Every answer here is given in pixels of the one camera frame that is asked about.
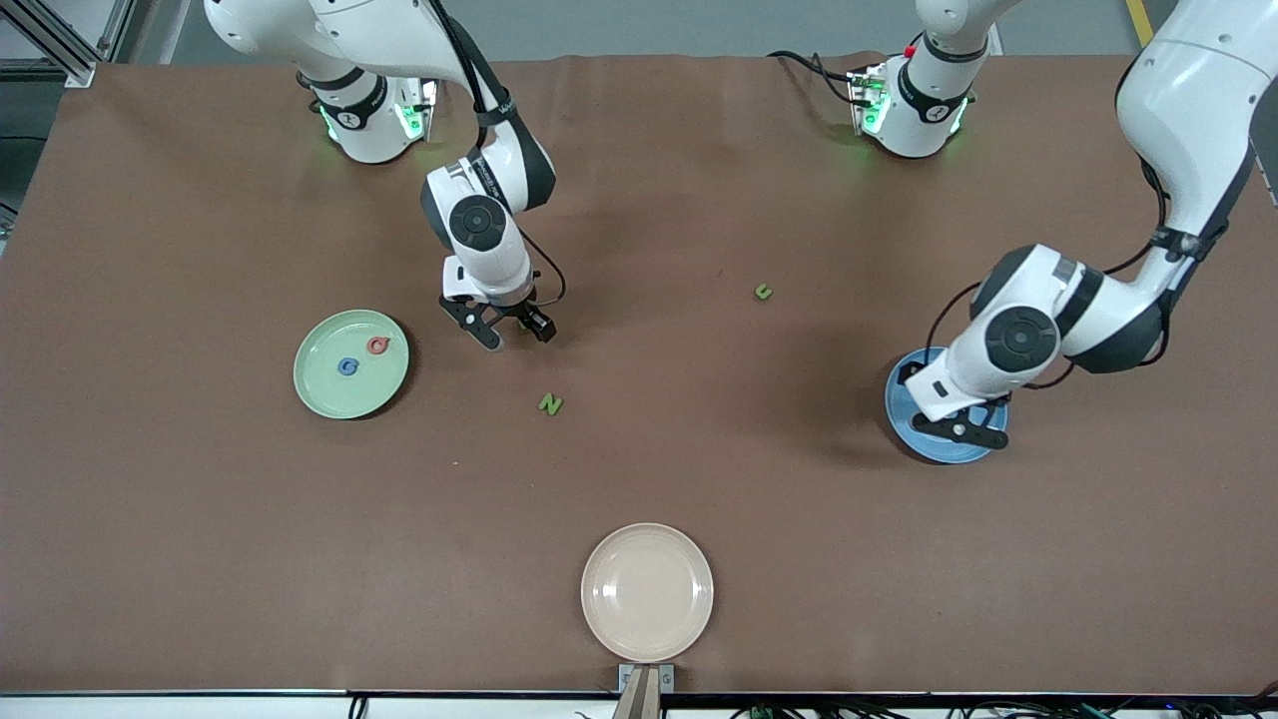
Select black table edge strip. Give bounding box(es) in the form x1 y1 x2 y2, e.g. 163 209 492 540
0 687 1278 712

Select silver base connector bracket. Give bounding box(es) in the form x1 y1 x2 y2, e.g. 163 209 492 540
847 62 893 137
393 75 441 144

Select brown table cover sheet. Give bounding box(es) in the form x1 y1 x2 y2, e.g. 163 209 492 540
0 55 1278 695

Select light green plate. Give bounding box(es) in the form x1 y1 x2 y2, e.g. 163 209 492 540
293 309 411 420

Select black left arm base cable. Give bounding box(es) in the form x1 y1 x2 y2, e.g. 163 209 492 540
767 50 865 106

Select aluminium frame profile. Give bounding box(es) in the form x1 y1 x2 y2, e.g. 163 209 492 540
0 0 136 89

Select blue plate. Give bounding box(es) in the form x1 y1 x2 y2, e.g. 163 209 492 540
884 348 1009 465

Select beige plate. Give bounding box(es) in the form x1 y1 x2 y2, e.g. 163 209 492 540
580 522 716 664

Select beige camera mount post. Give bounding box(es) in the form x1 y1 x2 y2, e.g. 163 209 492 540
612 667 664 719

